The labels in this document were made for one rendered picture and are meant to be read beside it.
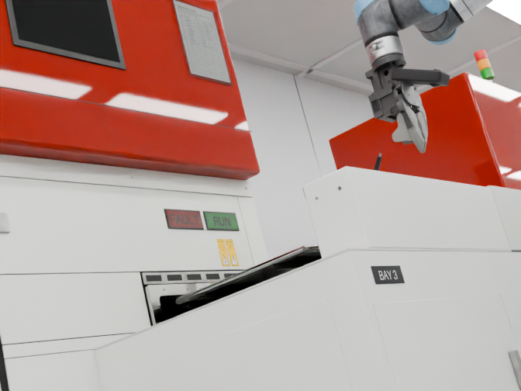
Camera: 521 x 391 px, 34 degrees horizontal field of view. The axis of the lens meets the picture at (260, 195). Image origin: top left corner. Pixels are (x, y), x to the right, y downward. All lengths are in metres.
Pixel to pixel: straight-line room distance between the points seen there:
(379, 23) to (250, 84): 3.39
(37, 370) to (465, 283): 0.79
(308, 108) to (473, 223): 3.94
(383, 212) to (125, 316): 0.63
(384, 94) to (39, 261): 0.77
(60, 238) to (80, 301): 0.13
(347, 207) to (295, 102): 4.14
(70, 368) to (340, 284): 0.60
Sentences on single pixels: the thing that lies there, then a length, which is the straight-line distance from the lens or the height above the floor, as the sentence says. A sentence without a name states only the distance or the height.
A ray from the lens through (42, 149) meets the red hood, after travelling 1.73.
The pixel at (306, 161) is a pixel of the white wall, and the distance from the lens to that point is 5.31.
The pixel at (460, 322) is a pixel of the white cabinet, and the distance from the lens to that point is 1.52.
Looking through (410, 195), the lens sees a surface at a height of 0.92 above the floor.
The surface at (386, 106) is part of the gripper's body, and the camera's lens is 1.78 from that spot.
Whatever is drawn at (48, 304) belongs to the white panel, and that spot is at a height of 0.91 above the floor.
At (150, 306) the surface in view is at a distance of 1.82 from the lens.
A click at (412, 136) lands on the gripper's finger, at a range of 1.75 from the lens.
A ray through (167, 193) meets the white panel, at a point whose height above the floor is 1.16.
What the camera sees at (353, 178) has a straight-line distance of 1.37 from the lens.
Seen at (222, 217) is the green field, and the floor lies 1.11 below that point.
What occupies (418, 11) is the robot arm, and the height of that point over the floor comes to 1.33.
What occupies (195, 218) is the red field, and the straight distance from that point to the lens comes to 2.01.
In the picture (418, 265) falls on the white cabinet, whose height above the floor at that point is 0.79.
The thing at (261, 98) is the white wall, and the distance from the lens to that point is 5.20.
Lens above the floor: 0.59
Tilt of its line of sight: 15 degrees up
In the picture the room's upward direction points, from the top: 14 degrees counter-clockwise
